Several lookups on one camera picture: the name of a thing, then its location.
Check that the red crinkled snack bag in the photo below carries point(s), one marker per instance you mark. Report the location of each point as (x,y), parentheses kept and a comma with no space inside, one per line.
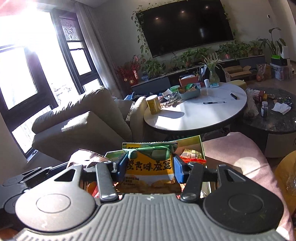
(92,189)

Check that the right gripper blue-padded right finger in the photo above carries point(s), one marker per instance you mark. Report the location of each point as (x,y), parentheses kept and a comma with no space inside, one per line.
(192,175)

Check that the cardboard box on floor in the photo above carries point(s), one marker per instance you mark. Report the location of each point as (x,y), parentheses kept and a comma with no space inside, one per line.
(237,71)

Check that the glass mug with spoon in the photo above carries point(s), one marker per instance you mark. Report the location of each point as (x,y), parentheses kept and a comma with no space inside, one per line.
(291,184)

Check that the green cardboard box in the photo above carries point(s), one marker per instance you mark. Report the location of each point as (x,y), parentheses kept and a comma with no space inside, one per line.
(192,143)

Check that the red yellow snack bag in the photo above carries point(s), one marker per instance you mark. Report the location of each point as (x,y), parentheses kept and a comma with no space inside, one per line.
(194,156)

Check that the yellow canister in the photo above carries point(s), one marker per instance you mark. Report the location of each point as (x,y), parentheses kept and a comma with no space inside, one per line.
(153,104)

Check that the small dark glass bottle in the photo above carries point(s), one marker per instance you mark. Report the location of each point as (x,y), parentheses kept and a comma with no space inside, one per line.
(264,109)

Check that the dark tv console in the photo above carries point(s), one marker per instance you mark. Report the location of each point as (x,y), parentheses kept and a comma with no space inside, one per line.
(159,84)

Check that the orange tissue box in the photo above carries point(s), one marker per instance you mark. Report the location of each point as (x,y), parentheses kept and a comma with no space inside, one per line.
(188,80)

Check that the round white coffee table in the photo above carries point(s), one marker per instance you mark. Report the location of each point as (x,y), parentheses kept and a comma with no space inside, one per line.
(192,117)

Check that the teal bowl of snacks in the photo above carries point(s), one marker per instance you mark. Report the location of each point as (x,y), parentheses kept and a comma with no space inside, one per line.
(189,91)

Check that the white crumpled tissue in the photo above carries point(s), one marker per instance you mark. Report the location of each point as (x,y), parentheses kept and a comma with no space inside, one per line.
(281,108)

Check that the black pen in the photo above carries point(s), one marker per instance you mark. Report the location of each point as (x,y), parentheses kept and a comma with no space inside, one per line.
(214,102)

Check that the black framed window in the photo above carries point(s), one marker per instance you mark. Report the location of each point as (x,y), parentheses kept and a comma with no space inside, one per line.
(44,63)

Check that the red flower arrangement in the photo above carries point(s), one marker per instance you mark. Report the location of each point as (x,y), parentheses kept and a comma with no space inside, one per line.
(129,71)

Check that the wall-mounted black television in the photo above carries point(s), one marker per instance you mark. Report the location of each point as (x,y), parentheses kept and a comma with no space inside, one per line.
(182,25)

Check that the round dark marble table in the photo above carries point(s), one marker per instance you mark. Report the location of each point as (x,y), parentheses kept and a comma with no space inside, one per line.
(275,122)

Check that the glass vase with plant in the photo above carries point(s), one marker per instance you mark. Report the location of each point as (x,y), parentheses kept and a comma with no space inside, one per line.
(211,62)

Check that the yellow green broad bean bag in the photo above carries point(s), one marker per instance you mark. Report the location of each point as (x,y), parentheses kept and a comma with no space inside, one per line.
(149,169)

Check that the beige sofa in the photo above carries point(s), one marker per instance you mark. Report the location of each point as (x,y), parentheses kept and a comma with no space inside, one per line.
(93,121)

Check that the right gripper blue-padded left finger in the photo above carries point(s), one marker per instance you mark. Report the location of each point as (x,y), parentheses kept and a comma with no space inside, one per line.
(106,172)

